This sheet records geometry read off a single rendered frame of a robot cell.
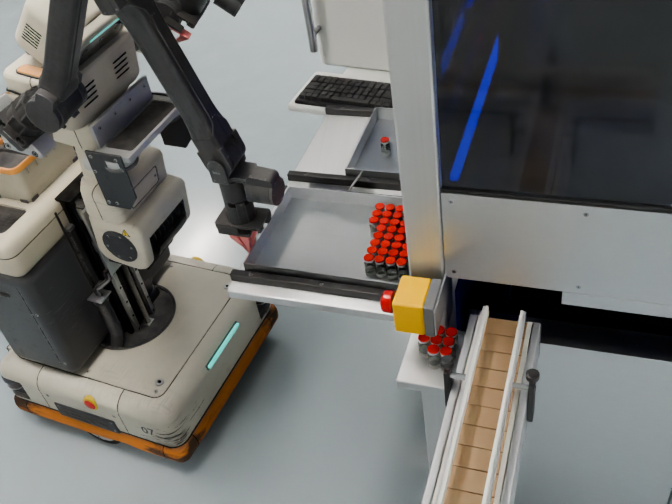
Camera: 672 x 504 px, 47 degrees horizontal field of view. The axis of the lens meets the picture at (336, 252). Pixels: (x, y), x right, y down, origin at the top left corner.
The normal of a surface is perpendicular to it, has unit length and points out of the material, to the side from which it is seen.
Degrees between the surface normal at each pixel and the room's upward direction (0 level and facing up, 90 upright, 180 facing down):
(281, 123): 0
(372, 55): 90
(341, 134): 0
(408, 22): 90
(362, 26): 90
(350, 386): 0
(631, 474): 90
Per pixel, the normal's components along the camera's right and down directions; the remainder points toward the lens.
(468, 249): -0.31, 0.67
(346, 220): -0.14, -0.73
